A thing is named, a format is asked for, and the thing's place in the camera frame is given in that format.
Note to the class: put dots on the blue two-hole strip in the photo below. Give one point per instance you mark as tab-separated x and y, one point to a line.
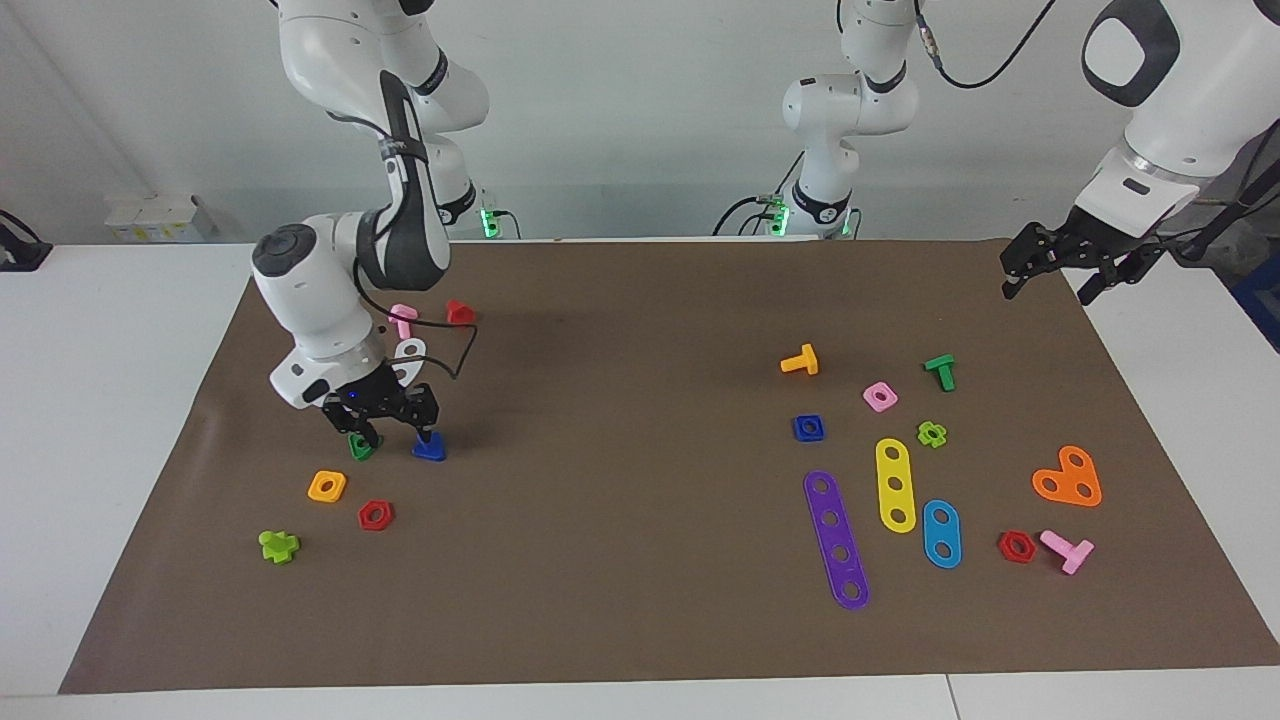
941	534

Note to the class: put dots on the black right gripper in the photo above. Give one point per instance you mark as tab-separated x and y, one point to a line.
370	395

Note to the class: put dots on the red toy screw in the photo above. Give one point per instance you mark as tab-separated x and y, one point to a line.
460	314

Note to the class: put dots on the yellow three-hole strip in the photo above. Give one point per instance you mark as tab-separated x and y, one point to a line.
895	485

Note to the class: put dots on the lime green toy screw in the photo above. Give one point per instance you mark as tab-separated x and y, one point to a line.
278	546

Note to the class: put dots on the orange heart-shaped plate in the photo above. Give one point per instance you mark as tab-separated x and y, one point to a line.
1070	480

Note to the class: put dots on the white cardboard box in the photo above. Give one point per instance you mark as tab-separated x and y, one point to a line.
160	218

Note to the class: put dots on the red hexagon toy nut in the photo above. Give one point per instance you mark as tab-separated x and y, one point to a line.
1016	546
375	515

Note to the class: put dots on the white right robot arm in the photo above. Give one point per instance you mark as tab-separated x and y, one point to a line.
310	300

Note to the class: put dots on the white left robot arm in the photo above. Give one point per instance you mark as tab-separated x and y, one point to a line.
1190	110

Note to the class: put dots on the pink square toy nut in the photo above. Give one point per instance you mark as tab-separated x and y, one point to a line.
880	397

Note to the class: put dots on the orange square toy nut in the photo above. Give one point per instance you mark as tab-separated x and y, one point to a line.
327	487

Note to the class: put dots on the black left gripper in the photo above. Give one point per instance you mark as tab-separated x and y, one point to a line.
1105	238

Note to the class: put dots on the white curved holed plate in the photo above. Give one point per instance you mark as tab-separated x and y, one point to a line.
415	345

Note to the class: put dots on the purple four-hole strip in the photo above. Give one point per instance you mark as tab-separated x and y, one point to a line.
836	540

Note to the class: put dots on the black stand pole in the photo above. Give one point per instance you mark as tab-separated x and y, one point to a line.
1240	205

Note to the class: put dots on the pink toy screw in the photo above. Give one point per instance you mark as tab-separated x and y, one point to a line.
404	318
1068	549

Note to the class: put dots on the dark green toy screw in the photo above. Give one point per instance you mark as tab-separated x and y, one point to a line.
941	370

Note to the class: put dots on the lime green flower nut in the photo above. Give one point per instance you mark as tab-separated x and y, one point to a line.
932	434

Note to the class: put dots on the black clamp device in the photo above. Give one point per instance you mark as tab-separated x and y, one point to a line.
20	255

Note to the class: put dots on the green triangle toy nut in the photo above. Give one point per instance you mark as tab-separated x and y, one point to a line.
358	450

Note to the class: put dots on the blue triangle-head toy screw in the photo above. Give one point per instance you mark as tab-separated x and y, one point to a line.
429	451

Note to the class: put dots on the brown table mat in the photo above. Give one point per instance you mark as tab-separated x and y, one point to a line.
600	560

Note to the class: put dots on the orange toy screw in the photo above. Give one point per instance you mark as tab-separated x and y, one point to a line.
801	361

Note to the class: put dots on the blue square toy nut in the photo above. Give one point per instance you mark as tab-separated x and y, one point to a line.
809	428

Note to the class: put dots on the blue crate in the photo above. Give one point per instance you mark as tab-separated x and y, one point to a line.
1262	300

